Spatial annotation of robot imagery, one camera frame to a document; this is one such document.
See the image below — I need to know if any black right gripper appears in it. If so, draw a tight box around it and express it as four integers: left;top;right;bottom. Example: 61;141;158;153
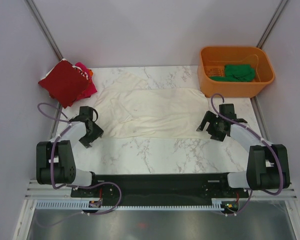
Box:
196;110;226;142

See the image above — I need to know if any cream white t shirt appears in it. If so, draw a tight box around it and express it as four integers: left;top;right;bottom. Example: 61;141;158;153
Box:
93;73;210;140

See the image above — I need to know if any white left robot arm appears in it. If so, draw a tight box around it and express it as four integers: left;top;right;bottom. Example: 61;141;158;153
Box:
36;106;104;197

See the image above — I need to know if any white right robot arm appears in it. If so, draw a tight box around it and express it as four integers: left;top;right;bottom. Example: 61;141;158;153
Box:
197;103;291;197

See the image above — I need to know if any pink folded t shirt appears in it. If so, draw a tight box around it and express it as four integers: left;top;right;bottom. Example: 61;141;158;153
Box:
75;62;98;101

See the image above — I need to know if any dark red folded t shirt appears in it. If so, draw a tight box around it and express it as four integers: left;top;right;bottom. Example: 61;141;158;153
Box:
38;61;88;108

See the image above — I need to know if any green t shirt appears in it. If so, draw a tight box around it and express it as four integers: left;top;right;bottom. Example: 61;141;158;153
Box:
209;64;256;83

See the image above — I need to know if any orange folded t shirt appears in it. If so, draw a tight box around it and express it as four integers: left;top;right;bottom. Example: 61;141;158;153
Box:
88;69;94;78

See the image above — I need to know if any orange plastic basket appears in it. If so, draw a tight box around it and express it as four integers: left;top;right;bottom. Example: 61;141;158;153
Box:
197;46;275;98

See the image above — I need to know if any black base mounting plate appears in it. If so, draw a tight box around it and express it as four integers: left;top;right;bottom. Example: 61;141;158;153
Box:
71;173;249;206

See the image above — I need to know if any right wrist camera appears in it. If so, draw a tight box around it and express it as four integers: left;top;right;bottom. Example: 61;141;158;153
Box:
219;103;237;120

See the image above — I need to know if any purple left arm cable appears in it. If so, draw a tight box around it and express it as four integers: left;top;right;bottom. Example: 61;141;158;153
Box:
37;102;123;217

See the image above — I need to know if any white slotted cable duct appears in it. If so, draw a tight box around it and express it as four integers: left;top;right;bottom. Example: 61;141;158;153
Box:
35;199;238;211

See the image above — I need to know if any aluminium frame rail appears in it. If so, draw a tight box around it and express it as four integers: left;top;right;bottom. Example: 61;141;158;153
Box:
23;178;298;201

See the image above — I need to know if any right corner aluminium post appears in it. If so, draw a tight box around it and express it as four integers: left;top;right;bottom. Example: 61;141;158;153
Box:
256;0;290;49

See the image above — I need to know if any corner aluminium post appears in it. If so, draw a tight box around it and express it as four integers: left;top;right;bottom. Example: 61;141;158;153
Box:
256;0;290;49
24;0;63;61

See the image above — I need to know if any left corner aluminium post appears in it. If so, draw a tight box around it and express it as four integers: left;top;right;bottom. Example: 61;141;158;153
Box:
24;0;63;61

